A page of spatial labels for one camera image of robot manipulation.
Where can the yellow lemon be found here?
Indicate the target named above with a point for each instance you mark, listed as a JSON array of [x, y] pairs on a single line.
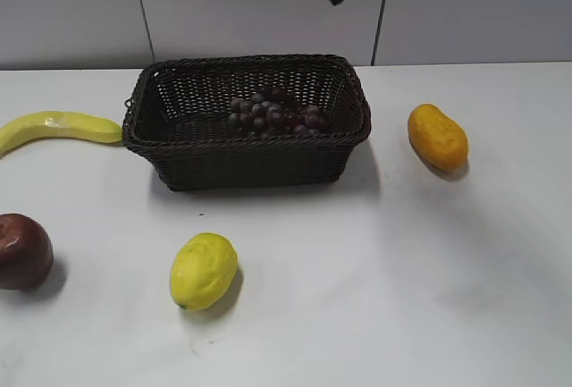
[[203, 271]]

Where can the black woven basket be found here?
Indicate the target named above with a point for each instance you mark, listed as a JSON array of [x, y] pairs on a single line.
[[177, 119]]

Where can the purple grape bunch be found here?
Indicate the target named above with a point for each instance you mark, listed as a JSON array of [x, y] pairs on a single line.
[[274, 111]]

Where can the orange yellow mango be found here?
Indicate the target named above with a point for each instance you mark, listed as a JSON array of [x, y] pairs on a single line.
[[438, 139]]

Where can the dark red apple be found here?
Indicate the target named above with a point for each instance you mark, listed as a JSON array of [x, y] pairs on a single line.
[[26, 253]]

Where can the yellow banana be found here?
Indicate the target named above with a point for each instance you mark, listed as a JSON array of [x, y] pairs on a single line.
[[58, 125]]

